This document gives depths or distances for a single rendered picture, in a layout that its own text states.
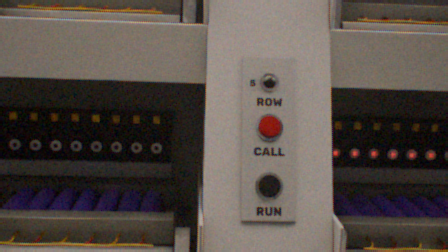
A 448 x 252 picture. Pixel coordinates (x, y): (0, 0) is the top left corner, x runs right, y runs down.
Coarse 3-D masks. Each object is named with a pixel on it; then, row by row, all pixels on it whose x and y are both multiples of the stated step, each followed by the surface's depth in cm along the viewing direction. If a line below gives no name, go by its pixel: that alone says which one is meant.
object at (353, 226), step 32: (352, 128) 55; (384, 128) 55; (416, 128) 55; (352, 160) 56; (384, 160) 56; (416, 160) 56; (352, 192) 54; (384, 192) 54; (416, 192) 54; (352, 224) 44; (384, 224) 45; (416, 224) 45
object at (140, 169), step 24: (0, 168) 54; (24, 168) 54; (48, 168) 54; (72, 168) 54; (96, 168) 54; (120, 168) 54; (144, 168) 54; (168, 168) 55; (192, 216) 51; (192, 240) 45
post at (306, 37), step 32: (224, 0) 41; (256, 0) 41; (288, 0) 41; (320, 0) 41; (224, 32) 40; (256, 32) 40; (288, 32) 40; (320, 32) 41; (224, 64) 40; (320, 64) 40; (224, 96) 39; (320, 96) 40; (224, 128) 39; (320, 128) 39; (224, 160) 38; (320, 160) 39; (224, 192) 38; (320, 192) 38; (224, 224) 38; (256, 224) 38; (288, 224) 38; (320, 224) 38
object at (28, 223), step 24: (0, 216) 43; (24, 216) 43; (48, 216) 43; (72, 216) 43; (96, 216) 44; (120, 216) 44; (144, 216) 44; (168, 216) 44; (0, 240) 43; (24, 240) 43; (48, 240) 43; (72, 240) 43; (96, 240) 44; (120, 240) 44; (144, 240) 44; (168, 240) 44
